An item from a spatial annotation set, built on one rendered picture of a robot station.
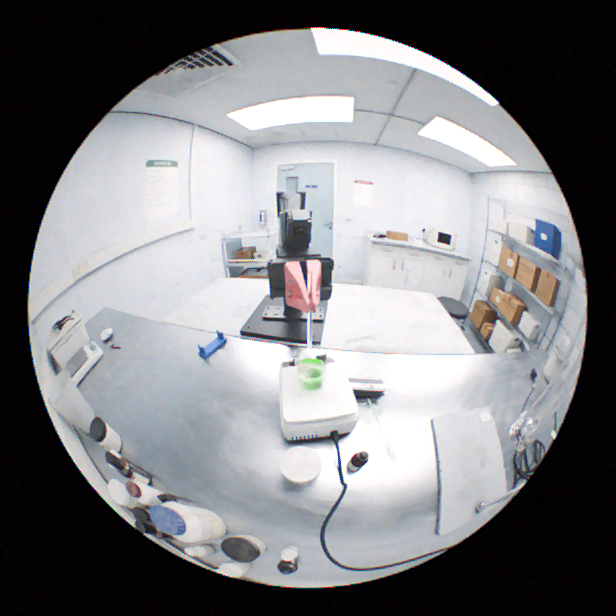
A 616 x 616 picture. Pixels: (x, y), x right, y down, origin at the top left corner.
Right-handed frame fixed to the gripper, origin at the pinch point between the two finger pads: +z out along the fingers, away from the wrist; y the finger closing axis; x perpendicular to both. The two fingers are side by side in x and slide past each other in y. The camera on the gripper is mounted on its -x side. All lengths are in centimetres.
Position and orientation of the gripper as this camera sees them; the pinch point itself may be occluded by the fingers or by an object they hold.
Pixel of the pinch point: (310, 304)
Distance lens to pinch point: 23.7
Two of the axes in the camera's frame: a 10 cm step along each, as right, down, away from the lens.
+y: 9.9, -0.8, 1.4
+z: 1.6, 5.2, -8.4
